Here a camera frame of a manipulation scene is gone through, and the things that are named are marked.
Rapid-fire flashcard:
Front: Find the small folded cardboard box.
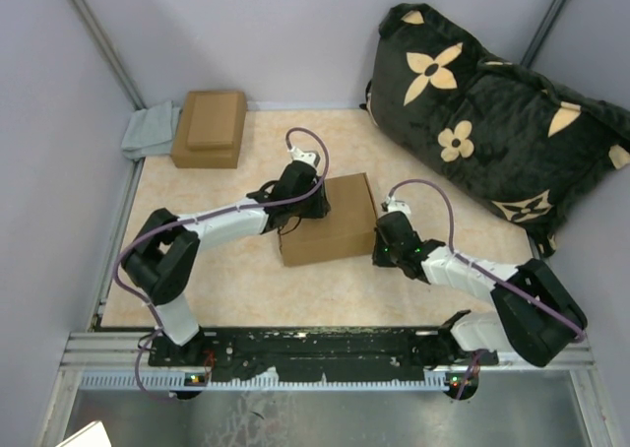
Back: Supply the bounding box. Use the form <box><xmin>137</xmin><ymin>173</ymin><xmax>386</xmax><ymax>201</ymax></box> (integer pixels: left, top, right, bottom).
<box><xmin>187</xmin><ymin>94</ymin><xmax>237</xmax><ymax>151</ymax></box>

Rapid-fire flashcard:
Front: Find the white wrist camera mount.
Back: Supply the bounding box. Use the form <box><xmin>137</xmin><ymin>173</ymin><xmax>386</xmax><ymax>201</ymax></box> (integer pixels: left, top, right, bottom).
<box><xmin>288</xmin><ymin>147</ymin><xmax>321</xmax><ymax>169</ymax></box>
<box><xmin>381</xmin><ymin>196</ymin><xmax>411</xmax><ymax>216</ymax></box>

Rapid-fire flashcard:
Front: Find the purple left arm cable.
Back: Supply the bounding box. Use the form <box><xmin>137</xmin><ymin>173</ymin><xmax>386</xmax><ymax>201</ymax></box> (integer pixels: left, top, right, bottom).
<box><xmin>113</xmin><ymin>127</ymin><xmax>331</xmax><ymax>402</ymax></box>

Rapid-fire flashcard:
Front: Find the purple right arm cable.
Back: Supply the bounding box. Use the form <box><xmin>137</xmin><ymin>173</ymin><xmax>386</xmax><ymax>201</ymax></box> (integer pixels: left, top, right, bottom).
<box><xmin>383</xmin><ymin>178</ymin><xmax>588</xmax><ymax>400</ymax></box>

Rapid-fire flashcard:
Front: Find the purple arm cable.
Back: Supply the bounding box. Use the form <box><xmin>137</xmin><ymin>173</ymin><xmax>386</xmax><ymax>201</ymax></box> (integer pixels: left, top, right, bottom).
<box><xmin>113</xmin><ymin>127</ymin><xmax>331</xmax><ymax>402</ymax></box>
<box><xmin>383</xmin><ymin>178</ymin><xmax>588</xmax><ymax>400</ymax></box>

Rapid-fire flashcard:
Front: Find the left aluminium corner post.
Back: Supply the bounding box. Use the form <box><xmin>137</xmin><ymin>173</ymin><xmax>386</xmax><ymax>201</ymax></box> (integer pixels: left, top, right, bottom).
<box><xmin>67</xmin><ymin>0</ymin><xmax>147</xmax><ymax>110</ymax></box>

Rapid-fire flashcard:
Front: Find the aluminium frame rail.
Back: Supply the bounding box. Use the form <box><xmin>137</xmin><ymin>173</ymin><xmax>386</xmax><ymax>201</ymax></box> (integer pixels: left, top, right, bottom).
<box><xmin>60</xmin><ymin>332</ymin><xmax>596</xmax><ymax>370</ymax></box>

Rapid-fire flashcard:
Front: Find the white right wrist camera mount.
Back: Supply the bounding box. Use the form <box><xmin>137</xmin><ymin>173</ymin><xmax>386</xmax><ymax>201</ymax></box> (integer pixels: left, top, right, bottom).
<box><xmin>381</xmin><ymin>196</ymin><xmax>411</xmax><ymax>216</ymax></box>

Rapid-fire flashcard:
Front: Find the large folded cardboard box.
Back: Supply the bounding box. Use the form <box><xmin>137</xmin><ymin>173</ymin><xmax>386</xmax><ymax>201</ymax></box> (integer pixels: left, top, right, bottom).
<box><xmin>170</xmin><ymin>91</ymin><xmax>247</xmax><ymax>169</ymax></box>

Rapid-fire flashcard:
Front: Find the aluminium corner post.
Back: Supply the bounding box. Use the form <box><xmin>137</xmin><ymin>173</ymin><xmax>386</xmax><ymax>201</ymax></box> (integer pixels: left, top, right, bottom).
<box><xmin>520</xmin><ymin>0</ymin><xmax>569</xmax><ymax>68</ymax></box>
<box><xmin>67</xmin><ymin>0</ymin><xmax>147</xmax><ymax>110</ymax></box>

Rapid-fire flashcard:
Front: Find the right aluminium corner post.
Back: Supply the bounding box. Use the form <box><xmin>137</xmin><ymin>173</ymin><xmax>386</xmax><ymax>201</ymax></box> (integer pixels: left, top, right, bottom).
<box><xmin>520</xmin><ymin>0</ymin><xmax>569</xmax><ymax>68</ymax></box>

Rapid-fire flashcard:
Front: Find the white paper sheet corner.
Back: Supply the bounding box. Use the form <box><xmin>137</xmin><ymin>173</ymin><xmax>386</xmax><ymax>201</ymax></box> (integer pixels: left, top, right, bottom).
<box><xmin>57</xmin><ymin>420</ymin><xmax>112</xmax><ymax>447</ymax></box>

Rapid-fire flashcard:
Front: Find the grey folded cloth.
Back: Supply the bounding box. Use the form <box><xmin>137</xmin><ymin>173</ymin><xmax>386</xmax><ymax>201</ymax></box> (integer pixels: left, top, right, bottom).
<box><xmin>121</xmin><ymin>100</ymin><xmax>181</xmax><ymax>161</ymax></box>

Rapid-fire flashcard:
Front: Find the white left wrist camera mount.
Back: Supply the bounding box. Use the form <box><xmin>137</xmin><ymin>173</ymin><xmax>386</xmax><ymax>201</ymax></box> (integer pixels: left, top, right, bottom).
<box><xmin>288</xmin><ymin>147</ymin><xmax>321</xmax><ymax>169</ymax></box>

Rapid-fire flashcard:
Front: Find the brown cardboard box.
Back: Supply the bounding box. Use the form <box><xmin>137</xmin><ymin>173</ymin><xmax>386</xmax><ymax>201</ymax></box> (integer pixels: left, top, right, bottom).
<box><xmin>279</xmin><ymin>172</ymin><xmax>377</xmax><ymax>267</ymax></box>

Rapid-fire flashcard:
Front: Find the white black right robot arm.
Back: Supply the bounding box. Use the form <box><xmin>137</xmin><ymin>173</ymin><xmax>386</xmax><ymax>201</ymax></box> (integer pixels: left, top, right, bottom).
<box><xmin>373</xmin><ymin>211</ymin><xmax>588</xmax><ymax>367</ymax></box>

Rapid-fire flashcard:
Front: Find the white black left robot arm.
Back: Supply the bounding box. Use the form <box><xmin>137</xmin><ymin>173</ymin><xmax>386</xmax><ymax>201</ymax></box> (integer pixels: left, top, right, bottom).
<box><xmin>119</xmin><ymin>160</ymin><xmax>330</xmax><ymax>365</ymax></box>

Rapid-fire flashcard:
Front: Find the white slotted cable duct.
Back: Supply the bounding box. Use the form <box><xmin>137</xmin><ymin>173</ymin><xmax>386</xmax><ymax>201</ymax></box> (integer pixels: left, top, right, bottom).
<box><xmin>79</xmin><ymin>368</ymin><xmax>464</xmax><ymax>393</ymax></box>

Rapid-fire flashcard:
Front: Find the black floral plush pillow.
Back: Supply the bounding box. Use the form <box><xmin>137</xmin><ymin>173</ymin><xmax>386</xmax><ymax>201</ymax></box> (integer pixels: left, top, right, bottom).
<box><xmin>365</xmin><ymin>3</ymin><xmax>629</xmax><ymax>257</ymax></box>

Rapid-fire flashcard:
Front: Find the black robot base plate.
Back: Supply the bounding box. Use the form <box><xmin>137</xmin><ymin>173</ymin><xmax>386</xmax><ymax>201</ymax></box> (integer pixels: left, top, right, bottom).
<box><xmin>149</xmin><ymin>310</ymin><xmax>473</xmax><ymax>381</ymax></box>

